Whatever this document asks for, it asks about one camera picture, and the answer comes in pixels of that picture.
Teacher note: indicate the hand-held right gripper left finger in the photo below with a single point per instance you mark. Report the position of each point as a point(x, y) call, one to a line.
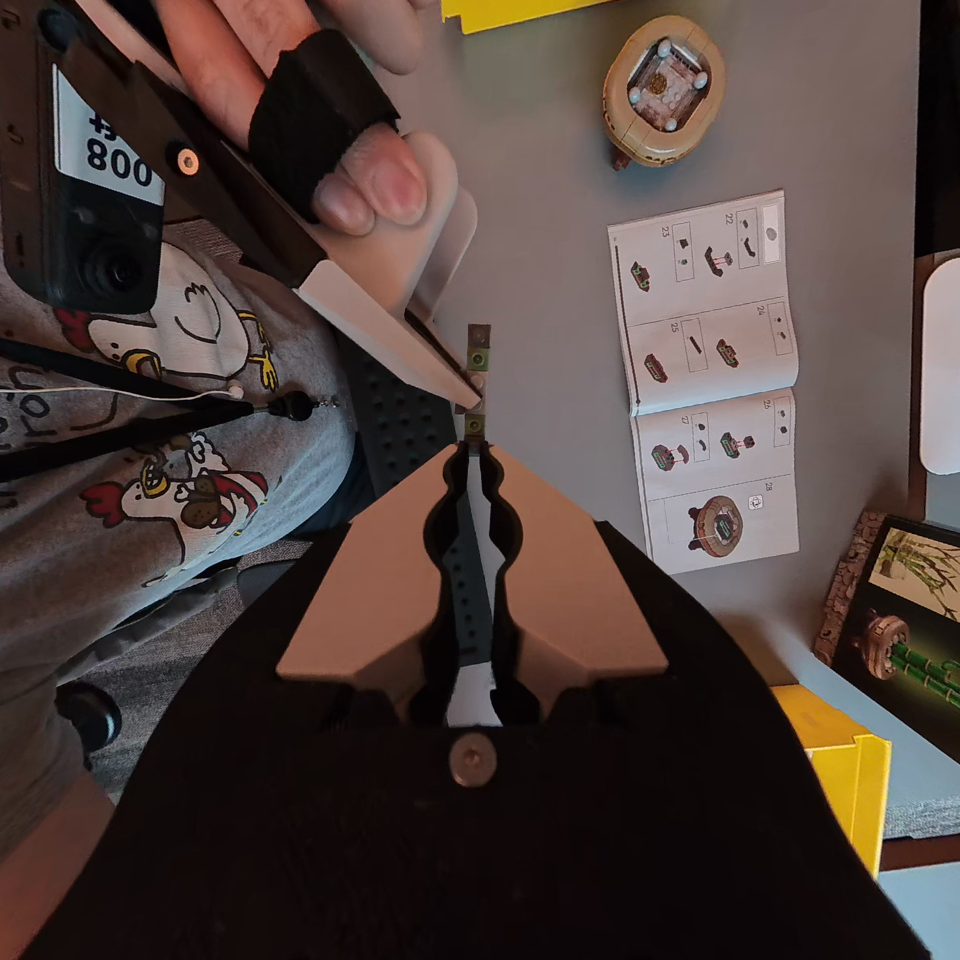
point(360, 600)

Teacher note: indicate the black dotted armrest pad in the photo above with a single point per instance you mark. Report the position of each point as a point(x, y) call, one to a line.
point(397, 427)

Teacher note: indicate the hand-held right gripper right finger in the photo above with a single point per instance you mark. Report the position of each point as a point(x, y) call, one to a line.
point(577, 600)

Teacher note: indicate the grey desk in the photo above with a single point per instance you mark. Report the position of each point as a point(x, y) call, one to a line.
point(547, 262)

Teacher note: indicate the yellow plastic bin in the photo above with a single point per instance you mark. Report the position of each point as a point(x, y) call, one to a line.
point(832, 750)
point(510, 11)

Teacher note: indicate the brown brick assembly green studs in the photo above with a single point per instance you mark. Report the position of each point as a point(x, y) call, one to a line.
point(478, 360)

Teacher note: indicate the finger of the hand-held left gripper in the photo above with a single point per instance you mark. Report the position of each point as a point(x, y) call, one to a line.
point(375, 322)
point(444, 343)

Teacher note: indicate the tan round brick pot model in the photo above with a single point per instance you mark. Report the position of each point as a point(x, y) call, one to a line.
point(664, 90)

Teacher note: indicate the open instruction booklet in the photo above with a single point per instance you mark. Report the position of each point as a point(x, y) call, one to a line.
point(705, 375)

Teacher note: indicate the person's left hand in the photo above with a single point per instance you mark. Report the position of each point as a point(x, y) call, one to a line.
point(225, 60)

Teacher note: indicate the black toy set box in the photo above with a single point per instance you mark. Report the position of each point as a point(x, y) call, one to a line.
point(915, 615)

